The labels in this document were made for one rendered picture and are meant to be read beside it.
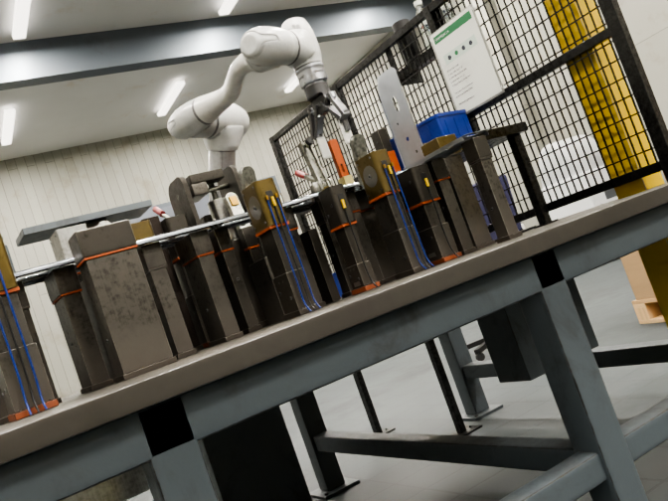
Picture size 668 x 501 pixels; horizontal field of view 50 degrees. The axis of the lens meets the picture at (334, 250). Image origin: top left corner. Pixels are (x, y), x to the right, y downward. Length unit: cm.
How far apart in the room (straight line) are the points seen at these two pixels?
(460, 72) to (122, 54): 645
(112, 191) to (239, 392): 1104
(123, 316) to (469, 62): 146
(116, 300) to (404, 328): 62
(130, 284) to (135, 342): 12
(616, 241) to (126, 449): 115
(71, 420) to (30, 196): 1094
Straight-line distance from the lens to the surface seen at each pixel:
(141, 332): 158
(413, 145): 231
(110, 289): 158
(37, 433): 108
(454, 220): 206
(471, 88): 249
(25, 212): 1190
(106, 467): 113
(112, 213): 213
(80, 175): 1215
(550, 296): 156
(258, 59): 207
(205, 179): 213
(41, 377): 150
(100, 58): 854
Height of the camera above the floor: 73
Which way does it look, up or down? 3 degrees up
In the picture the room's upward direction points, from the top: 20 degrees counter-clockwise
